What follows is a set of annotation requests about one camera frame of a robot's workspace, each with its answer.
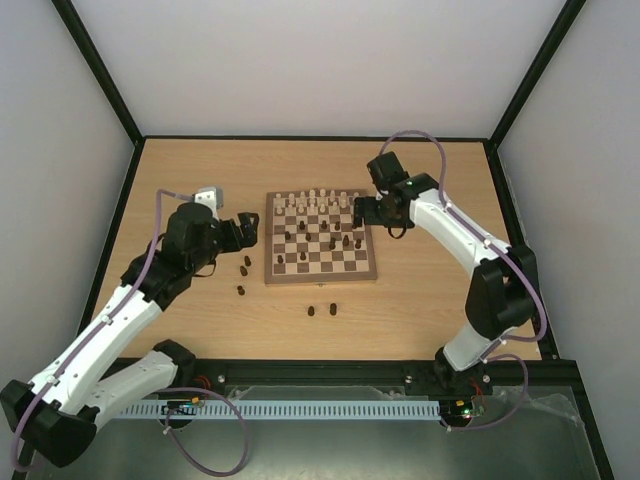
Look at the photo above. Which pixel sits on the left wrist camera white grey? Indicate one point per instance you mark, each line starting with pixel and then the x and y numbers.
pixel 211 196

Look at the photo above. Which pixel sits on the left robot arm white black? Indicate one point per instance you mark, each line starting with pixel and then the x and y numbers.
pixel 62 408

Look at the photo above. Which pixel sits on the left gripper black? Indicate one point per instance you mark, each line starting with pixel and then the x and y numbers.
pixel 250 234

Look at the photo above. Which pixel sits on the black aluminium rail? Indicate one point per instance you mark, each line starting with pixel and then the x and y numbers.
pixel 414 374

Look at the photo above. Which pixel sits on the wooden chess board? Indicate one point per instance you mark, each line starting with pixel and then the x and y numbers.
pixel 353 259

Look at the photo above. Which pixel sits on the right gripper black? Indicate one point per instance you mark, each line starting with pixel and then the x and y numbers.
pixel 370 211

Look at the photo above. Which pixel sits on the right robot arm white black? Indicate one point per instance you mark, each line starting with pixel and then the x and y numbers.
pixel 504 288

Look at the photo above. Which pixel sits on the white slotted cable duct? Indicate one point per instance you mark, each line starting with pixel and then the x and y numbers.
pixel 420 410

